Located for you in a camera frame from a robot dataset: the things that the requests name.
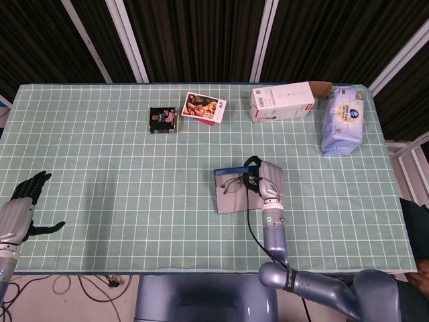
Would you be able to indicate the black floor power plug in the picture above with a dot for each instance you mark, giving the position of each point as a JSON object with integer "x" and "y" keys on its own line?
{"x": 114, "y": 281}

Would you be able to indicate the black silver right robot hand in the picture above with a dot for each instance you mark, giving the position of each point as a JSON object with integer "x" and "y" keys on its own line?
{"x": 273, "y": 181}

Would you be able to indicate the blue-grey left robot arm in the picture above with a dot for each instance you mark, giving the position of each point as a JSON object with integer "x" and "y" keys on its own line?
{"x": 6, "y": 268}

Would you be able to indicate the black pleated curtain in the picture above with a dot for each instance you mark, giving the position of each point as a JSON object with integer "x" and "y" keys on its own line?
{"x": 201, "y": 33}

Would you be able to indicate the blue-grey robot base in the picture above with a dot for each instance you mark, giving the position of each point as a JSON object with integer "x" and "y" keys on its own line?
{"x": 187, "y": 295}

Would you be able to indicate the blue glasses case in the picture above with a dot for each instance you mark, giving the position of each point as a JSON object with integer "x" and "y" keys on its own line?
{"x": 233, "y": 203}

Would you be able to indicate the white blue panel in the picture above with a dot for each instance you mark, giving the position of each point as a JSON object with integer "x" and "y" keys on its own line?
{"x": 4, "y": 102}

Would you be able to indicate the red tub with printed lid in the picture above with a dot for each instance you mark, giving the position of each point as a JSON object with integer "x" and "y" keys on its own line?
{"x": 203, "y": 106}

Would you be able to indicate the white cardboard carton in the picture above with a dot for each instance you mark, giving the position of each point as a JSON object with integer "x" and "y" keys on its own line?
{"x": 285, "y": 100}

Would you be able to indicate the white metal rack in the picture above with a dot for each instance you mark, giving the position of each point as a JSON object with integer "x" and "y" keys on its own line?
{"x": 407, "y": 161}

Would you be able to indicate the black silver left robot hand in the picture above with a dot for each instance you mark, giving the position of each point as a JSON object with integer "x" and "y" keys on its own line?
{"x": 15, "y": 219}

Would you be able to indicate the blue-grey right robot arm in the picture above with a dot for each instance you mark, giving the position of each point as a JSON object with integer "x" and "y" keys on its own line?
{"x": 273, "y": 234}

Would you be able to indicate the person in dark clothes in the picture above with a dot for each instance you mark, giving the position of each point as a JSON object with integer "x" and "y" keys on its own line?
{"x": 417, "y": 231}

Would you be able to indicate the green checked tablecloth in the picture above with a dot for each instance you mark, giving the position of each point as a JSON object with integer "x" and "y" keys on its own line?
{"x": 134, "y": 201}

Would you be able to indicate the small black snack packet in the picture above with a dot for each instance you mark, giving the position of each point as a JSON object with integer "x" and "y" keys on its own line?
{"x": 163, "y": 120}

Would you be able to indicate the light blue tissue pack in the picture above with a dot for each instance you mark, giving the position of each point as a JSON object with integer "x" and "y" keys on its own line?
{"x": 342, "y": 120}

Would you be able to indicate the white metal frame post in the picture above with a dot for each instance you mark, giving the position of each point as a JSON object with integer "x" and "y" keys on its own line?
{"x": 399, "y": 63}
{"x": 264, "y": 40}
{"x": 86, "y": 40}
{"x": 129, "y": 40}

